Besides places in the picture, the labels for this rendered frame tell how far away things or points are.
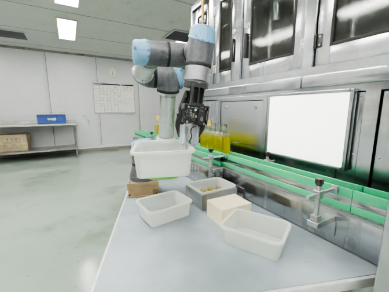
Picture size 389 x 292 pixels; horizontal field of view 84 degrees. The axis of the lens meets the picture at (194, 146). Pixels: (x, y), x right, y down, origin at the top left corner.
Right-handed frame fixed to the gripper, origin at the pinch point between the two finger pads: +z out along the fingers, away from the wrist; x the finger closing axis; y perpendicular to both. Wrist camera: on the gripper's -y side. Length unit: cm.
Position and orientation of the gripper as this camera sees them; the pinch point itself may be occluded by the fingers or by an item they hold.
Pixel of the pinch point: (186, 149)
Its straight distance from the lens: 67.7
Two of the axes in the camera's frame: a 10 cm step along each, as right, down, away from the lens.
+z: -1.3, 9.8, 1.4
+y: 2.0, 1.7, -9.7
